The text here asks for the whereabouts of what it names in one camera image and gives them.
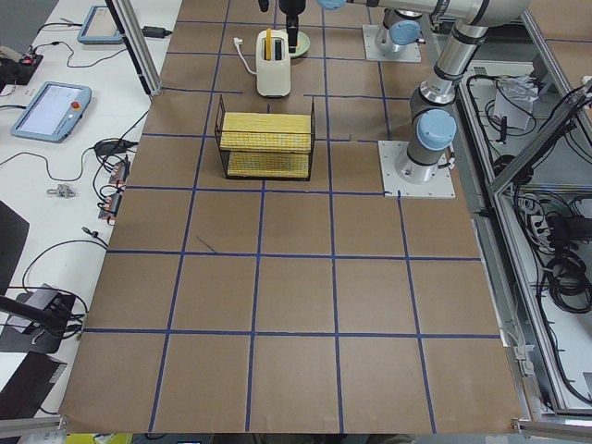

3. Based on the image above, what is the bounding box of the small metal clamp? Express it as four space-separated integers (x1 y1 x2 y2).
46 183 77 199

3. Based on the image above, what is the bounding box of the upper wooden shelf board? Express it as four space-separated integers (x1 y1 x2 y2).
216 112 315 153

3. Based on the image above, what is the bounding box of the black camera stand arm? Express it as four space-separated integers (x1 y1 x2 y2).
0 296 64 330

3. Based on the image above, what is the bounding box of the lower wooden shelf board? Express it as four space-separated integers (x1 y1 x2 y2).
228 152 310 179

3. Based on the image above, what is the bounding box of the white toaster power cord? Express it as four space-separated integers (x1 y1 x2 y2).
233 37 258 76

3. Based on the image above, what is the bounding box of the bread slice in toaster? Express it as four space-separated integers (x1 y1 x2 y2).
265 28 273 61

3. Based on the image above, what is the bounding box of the black wire basket shelf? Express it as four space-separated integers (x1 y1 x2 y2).
215 99 315 181

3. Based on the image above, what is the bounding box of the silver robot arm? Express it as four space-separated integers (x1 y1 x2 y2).
366 0 530 185
258 0 450 55

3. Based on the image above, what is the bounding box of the aluminium frame post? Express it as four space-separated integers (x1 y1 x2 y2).
105 0 163 97

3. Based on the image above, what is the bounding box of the blue teach pendant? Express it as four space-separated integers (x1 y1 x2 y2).
77 5 122 44
10 81 93 142

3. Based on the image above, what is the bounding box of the near blue teach pendant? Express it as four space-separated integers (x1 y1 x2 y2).
10 81 93 142

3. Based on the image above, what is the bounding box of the white crumpled bag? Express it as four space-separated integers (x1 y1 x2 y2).
492 75 538 130

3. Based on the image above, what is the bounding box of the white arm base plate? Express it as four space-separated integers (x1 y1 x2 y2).
362 25 422 63
378 141 456 199

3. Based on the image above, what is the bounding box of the far blue teach pendant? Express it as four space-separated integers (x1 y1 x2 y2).
77 5 122 44

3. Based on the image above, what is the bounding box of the wooden shelf board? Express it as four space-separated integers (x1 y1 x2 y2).
228 152 310 179
216 112 315 153

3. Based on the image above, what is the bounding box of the black cable bundle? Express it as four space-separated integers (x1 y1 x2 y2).
512 193 592 320

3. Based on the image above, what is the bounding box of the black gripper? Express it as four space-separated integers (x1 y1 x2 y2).
258 0 306 54

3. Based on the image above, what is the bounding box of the black power adapter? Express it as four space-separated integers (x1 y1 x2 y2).
142 26 171 39

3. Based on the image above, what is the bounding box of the light green plate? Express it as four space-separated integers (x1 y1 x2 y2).
290 31 311 58

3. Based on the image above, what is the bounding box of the white two-slot toaster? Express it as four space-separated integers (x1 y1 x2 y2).
255 29 291 98

